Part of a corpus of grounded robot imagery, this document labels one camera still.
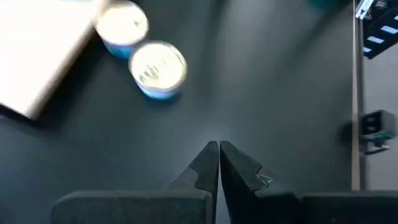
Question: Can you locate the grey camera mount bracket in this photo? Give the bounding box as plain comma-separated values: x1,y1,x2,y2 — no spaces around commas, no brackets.
357,109,398,156

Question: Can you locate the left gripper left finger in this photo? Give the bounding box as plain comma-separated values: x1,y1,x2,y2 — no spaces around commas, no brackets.
51,140,220,224

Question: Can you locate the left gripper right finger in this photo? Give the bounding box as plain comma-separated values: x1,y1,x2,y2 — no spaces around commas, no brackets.
220,139,398,224

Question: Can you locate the gold tin can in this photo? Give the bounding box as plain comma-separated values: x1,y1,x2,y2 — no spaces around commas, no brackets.
94,1,150,60
128,40,188,100

